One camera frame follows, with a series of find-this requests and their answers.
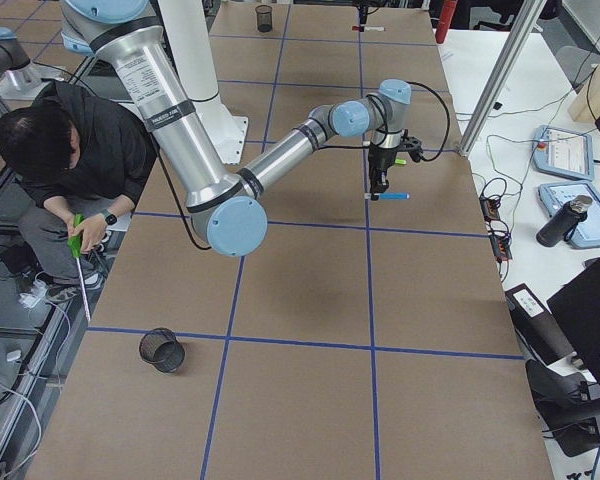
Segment green handled tool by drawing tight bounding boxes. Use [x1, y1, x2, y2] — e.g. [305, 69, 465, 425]
[67, 235, 91, 323]

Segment aluminium frame post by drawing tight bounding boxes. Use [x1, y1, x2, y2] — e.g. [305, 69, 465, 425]
[457, 0, 545, 157]

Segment blue marker pen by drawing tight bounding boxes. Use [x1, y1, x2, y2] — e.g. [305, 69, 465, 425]
[364, 192, 410, 201]

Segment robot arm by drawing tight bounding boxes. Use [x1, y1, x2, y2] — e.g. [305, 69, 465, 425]
[0, 1, 387, 92]
[61, 1, 412, 256]

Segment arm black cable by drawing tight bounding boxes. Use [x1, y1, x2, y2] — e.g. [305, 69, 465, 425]
[324, 82, 452, 163]

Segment blue teach pendant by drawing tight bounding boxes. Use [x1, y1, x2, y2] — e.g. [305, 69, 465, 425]
[536, 180, 600, 249]
[532, 125, 594, 181]

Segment black water bottle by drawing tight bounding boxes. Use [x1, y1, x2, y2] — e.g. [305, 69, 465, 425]
[536, 195, 593, 247]

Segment black mesh pen cup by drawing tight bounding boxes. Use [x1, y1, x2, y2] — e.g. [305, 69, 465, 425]
[139, 327, 185, 373]

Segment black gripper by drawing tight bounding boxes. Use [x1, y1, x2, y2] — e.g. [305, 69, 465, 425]
[368, 145, 397, 201]
[355, 0, 380, 26]

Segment red marker pen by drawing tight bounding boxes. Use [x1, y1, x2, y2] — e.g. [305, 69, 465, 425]
[351, 25, 386, 32]

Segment black power strip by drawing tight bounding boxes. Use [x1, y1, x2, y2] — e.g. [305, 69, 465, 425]
[479, 195, 512, 263]

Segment black monitor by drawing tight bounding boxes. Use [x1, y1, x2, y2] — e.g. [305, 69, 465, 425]
[548, 257, 600, 384]

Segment far blue teach pendant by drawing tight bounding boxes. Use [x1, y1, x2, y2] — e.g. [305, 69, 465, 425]
[532, 125, 594, 181]

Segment seated person in black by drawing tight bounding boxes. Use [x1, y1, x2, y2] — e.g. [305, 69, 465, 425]
[0, 80, 158, 303]

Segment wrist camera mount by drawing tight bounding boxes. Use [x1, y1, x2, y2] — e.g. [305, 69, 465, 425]
[400, 132, 424, 163]

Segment red cylinder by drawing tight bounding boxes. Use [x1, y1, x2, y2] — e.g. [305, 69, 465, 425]
[435, 0, 457, 44]

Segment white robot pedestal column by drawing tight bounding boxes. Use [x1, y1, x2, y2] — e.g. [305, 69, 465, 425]
[159, 0, 248, 165]

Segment near blue teach pendant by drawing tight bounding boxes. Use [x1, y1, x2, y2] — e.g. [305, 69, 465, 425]
[536, 180, 600, 249]

